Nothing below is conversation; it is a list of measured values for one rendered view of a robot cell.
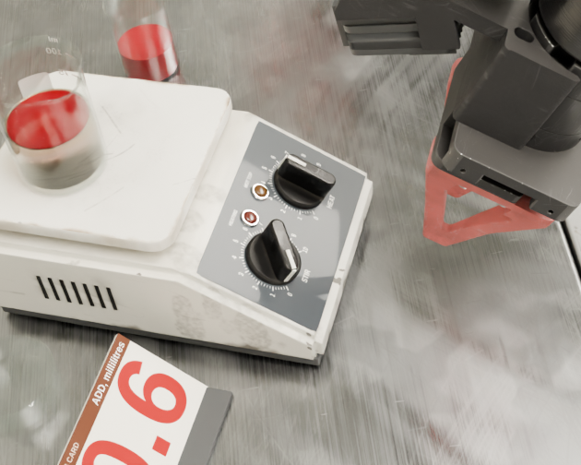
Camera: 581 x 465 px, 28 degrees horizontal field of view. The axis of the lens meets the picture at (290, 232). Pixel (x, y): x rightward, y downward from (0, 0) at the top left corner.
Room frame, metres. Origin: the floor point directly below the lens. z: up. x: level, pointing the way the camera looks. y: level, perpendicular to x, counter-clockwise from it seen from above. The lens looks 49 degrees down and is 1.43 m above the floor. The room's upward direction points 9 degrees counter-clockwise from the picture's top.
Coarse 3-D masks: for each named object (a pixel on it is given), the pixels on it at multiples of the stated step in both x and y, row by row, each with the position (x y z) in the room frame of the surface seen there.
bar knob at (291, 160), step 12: (288, 156) 0.46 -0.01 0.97; (288, 168) 0.46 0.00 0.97; (300, 168) 0.45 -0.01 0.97; (312, 168) 0.46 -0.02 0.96; (276, 180) 0.46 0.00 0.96; (288, 180) 0.46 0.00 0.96; (300, 180) 0.45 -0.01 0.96; (312, 180) 0.45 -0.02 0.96; (324, 180) 0.45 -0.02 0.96; (288, 192) 0.45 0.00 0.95; (300, 192) 0.45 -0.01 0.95; (312, 192) 0.45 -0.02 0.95; (324, 192) 0.45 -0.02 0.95; (300, 204) 0.44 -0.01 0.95; (312, 204) 0.44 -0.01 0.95
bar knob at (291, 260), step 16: (272, 224) 0.41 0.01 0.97; (256, 240) 0.41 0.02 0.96; (272, 240) 0.41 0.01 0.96; (288, 240) 0.41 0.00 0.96; (256, 256) 0.40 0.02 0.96; (272, 256) 0.40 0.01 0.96; (288, 256) 0.39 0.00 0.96; (256, 272) 0.39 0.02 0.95; (272, 272) 0.40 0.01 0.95; (288, 272) 0.39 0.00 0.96
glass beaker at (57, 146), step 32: (32, 32) 0.49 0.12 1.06; (64, 32) 0.48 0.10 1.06; (0, 64) 0.48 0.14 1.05; (32, 64) 0.49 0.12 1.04; (64, 64) 0.48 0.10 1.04; (0, 96) 0.47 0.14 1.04; (64, 96) 0.44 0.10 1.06; (0, 128) 0.45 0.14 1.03; (32, 128) 0.44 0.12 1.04; (64, 128) 0.44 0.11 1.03; (96, 128) 0.46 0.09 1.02; (32, 160) 0.44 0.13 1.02; (64, 160) 0.44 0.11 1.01; (96, 160) 0.45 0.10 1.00; (64, 192) 0.44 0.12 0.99
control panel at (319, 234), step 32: (256, 128) 0.49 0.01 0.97; (256, 160) 0.47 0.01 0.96; (320, 160) 0.48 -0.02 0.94; (352, 192) 0.46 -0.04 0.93; (224, 224) 0.42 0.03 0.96; (256, 224) 0.43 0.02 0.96; (288, 224) 0.43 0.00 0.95; (320, 224) 0.43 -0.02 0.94; (224, 256) 0.40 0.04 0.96; (320, 256) 0.41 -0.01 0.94; (256, 288) 0.39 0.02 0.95; (288, 288) 0.39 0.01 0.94; (320, 288) 0.39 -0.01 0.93; (320, 320) 0.37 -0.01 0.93
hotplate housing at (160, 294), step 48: (240, 144) 0.48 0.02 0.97; (0, 240) 0.43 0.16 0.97; (48, 240) 0.43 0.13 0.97; (192, 240) 0.41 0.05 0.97; (0, 288) 0.43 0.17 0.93; (48, 288) 0.42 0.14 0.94; (96, 288) 0.41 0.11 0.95; (144, 288) 0.39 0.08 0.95; (192, 288) 0.38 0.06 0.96; (336, 288) 0.40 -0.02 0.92; (192, 336) 0.39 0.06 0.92; (240, 336) 0.38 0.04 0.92; (288, 336) 0.37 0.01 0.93
